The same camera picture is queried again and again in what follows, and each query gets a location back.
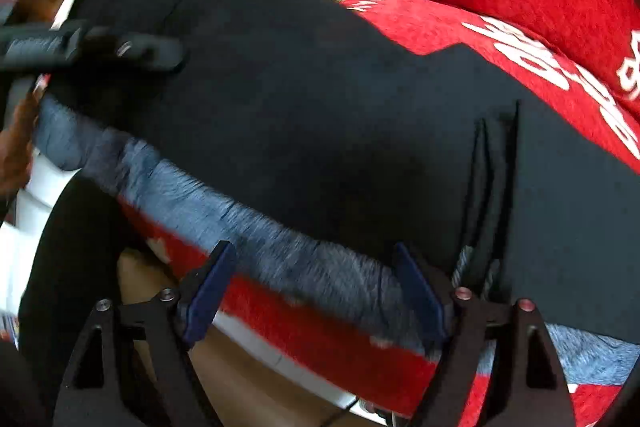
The blue-grey floral cloth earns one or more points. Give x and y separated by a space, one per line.
300 247

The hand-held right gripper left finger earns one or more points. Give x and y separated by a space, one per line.
205 302

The black pants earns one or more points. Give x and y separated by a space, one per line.
325 132

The red printed blanket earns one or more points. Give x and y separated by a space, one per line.
310 332

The dark cloth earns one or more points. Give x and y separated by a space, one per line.
75 282

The white sofa base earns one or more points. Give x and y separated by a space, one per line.
280 357

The person's left hand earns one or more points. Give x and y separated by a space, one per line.
17 147

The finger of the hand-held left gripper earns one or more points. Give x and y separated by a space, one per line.
145 52

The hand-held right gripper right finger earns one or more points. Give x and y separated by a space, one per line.
420 297

